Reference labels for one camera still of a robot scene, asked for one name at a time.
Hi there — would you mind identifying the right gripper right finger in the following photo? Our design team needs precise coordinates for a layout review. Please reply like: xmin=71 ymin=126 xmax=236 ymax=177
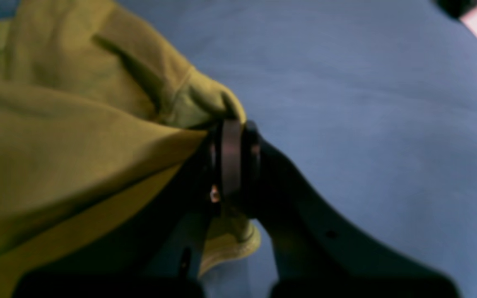
xmin=242 ymin=121 xmax=460 ymax=298

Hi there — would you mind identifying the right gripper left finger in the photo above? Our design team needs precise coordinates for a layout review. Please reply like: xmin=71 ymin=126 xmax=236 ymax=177
xmin=13 ymin=120 xmax=242 ymax=298

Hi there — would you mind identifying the olive green t-shirt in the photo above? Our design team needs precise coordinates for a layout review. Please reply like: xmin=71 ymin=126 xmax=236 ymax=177
xmin=0 ymin=0 xmax=246 ymax=298

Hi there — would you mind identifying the blue table cloth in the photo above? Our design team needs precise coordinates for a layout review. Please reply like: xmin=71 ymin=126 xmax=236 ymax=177
xmin=114 ymin=0 xmax=477 ymax=298

